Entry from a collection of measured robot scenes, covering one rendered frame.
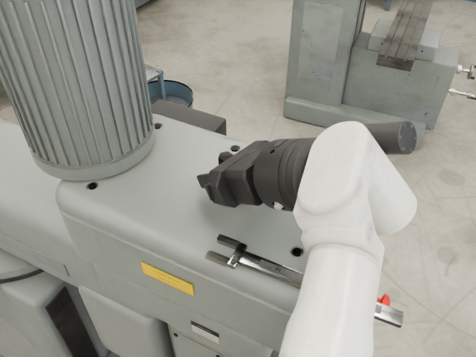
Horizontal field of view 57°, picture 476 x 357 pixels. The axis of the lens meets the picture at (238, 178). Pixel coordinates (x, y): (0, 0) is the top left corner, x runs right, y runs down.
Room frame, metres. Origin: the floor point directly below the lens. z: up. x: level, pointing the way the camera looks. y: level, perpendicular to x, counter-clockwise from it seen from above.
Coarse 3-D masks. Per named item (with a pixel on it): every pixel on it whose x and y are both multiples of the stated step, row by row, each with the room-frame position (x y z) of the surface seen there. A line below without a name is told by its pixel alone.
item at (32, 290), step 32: (0, 256) 0.60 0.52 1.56; (0, 288) 0.55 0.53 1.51; (32, 288) 0.54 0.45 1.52; (64, 288) 0.56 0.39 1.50; (0, 320) 0.54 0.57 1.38; (32, 320) 0.52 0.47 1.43; (64, 320) 0.53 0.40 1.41; (0, 352) 0.61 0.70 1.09; (32, 352) 0.52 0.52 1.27; (64, 352) 0.50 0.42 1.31; (96, 352) 0.56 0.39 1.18
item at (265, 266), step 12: (228, 240) 0.37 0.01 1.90; (240, 252) 0.35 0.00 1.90; (228, 264) 0.33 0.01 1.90; (240, 264) 0.33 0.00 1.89; (252, 264) 0.33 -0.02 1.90; (264, 264) 0.33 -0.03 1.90; (276, 264) 0.33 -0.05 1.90; (276, 276) 0.31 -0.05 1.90; (288, 276) 0.31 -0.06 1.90; (300, 276) 0.31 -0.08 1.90; (384, 312) 0.26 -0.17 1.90; (396, 312) 0.26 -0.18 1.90; (396, 324) 0.25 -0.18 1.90
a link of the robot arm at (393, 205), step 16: (368, 128) 0.38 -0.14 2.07; (384, 128) 0.37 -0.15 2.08; (400, 128) 0.36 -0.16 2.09; (304, 144) 0.38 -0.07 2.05; (384, 144) 0.36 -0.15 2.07; (400, 144) 0.35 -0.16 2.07; (288, 160) 0.37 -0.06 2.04; (304, 160) 0.36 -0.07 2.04; (384, 160) 0.32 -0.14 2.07; (288, 176) 0.35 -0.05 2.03; (384, 176) 0.31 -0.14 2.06; (400, 176) 0.33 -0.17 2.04; (288, 192) 0.34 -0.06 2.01; (368, 192) 0.30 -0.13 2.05; (384, 192) 0.31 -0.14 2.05; (400, 192) 0.32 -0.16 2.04; (384, 208) 0.30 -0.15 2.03; (400, 208) 0.31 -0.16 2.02; (384, 224) 0.30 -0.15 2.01; (400, 224) 0.30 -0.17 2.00
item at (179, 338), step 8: (176, 328) 0.41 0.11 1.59; (176, 336) 0.41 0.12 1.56; (184, 336) 0.40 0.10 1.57; (192, 336) 0.40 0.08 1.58; (176, 344) 0.41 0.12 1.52; (184, 344) 0.40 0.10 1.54; (192, 344) 0.40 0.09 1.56; (200, 344) 0.39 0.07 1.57; (208, 344) 0.38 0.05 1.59; (176, 352) 0.41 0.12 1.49; (184, 352) 0.41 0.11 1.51; (192, 352) 0.40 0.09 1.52; (200, 352) 0.39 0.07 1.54; (208, 352) 0.38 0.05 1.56; (216, 352) 0.37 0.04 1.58; (224, 352) 0.37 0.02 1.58
